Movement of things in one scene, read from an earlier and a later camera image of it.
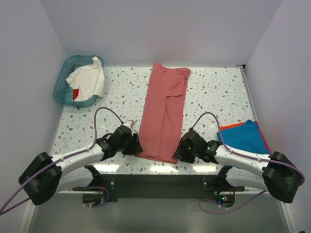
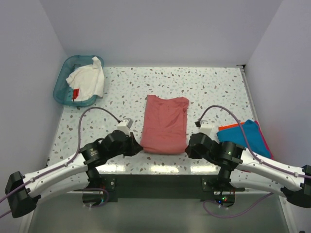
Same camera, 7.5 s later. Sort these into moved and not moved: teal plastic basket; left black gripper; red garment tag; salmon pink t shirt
Moved: salmon pink t shirt
Not moved: teal plastic basket; left black gripper; red garment tag
